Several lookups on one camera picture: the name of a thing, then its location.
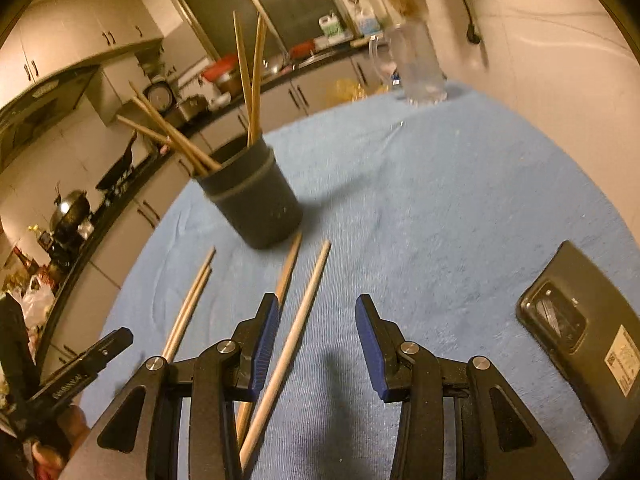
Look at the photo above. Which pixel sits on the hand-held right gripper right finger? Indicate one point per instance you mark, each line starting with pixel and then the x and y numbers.
pixel 372 350

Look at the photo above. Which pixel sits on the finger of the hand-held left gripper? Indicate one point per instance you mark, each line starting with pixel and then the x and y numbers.
pixel 100 355

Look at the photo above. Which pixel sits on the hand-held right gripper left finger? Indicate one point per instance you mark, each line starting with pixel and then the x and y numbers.
pixel 265 345

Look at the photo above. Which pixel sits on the wooden chopstick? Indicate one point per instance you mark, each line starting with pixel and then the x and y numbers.
pixel 140 129
pixel 300 320
pixel 201 275
pixel 189 320
pixel 242 75
pixel 149 115
pixel 289 270
pixel 257 75
pixel 150 101

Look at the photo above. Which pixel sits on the dark grey utensil holder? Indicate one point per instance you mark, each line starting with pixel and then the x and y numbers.
pixel 260 200

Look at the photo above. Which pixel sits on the person's left hand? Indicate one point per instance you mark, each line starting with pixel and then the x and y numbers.
pixel 80 425

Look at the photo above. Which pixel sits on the beige kitchen base cabinets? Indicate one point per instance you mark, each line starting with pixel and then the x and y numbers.
pixel 125 240

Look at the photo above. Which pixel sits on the dark lidded pot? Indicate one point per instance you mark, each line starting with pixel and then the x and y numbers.
pixel 70 215

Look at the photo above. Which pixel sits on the blue tablecloth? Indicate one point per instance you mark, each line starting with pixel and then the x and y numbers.
pixel 425 210

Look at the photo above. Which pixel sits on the black frying pan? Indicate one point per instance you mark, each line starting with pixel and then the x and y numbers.
pixel 117 172

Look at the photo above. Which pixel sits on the black smartphone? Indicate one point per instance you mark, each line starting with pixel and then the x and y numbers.
pixel 590 285

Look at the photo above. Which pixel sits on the range hood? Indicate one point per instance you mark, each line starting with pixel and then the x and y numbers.
pixel 40 110

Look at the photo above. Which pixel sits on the yellow plastic bag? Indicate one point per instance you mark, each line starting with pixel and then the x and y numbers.
pixel 350 90

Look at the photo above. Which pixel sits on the steel pot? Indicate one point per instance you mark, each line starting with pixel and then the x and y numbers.
pixel 230 84

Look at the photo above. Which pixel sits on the rice cooker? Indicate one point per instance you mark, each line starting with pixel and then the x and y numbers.
pixel 160 96

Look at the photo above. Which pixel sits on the red basin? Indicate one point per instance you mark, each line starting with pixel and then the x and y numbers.
pixel 220 67

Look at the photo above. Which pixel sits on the clear glass jug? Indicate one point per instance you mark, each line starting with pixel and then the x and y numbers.
pixel 420 70

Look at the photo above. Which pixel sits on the beige upper kitchen cabinets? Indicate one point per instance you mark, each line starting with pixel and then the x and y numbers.
pixel 65 35

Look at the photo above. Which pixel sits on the green label detergent bottle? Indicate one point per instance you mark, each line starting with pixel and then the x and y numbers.
pixel 332 27

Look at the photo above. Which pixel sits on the blue label white bottle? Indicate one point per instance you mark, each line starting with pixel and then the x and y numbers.
pixel 368 22

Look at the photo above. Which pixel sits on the dark kitchen window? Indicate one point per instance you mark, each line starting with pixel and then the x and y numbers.
pixel 280 5

